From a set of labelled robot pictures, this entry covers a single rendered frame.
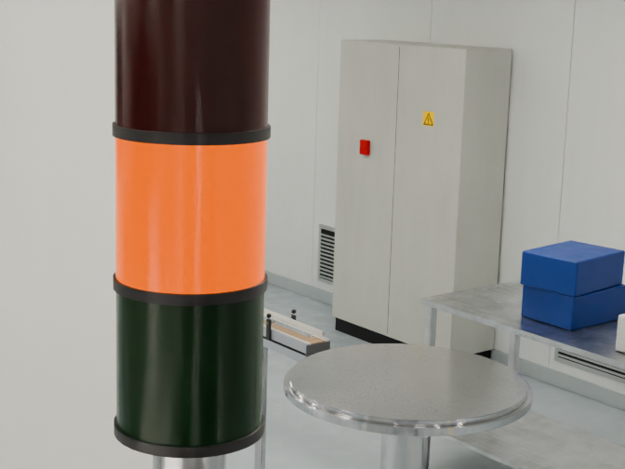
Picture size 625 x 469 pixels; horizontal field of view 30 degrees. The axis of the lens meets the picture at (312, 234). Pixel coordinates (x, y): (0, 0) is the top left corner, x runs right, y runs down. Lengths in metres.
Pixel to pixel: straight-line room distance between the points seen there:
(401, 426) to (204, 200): 3.70
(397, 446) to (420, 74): 3.49
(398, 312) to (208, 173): 7.45
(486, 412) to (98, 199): 2.45
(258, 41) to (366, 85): 7.49
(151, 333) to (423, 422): 3.70
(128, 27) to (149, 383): 0.11
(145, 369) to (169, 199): 0.06
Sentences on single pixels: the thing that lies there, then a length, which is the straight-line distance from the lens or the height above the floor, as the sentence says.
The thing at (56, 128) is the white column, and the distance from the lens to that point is 1.92.
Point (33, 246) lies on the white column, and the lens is 1.93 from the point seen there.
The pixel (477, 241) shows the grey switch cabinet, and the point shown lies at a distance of 7.45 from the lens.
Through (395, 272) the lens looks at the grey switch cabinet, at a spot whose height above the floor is 0.56.
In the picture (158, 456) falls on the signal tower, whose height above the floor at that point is 2.19.
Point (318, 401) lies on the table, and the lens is 4.19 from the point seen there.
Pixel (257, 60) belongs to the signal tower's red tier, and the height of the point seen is 2.32.
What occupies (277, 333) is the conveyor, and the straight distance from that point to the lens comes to 4.99.
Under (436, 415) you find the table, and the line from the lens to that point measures 4.11.
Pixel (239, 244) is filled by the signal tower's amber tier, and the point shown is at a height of 2.27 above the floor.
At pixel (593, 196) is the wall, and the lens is 7.10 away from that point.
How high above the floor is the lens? 2.34
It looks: 12 degrees down
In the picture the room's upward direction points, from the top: 2 degrees clockwise
